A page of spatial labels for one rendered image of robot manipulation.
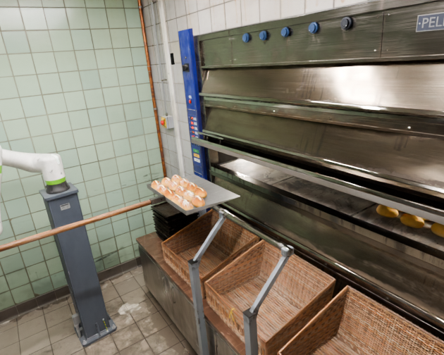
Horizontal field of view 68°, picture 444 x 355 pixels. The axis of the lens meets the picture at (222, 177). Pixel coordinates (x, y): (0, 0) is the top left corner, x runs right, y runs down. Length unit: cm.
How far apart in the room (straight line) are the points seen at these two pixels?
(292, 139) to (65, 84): 193
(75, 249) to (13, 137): 102
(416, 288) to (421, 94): 78
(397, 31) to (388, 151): 44
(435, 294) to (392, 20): 105
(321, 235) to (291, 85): 79
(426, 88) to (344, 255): 85
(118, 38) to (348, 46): 209
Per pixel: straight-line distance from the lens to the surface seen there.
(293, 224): 195
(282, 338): 174
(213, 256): 249
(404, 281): 164
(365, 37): 149
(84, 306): 280
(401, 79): 141
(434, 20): 137
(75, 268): 262
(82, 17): 307
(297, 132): 175
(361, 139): 153
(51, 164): 236
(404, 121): 141
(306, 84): 166
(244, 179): 219
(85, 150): 308
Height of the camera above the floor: 195
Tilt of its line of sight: 20 degrees down
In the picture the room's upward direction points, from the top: 5 degrees counter-clockwise
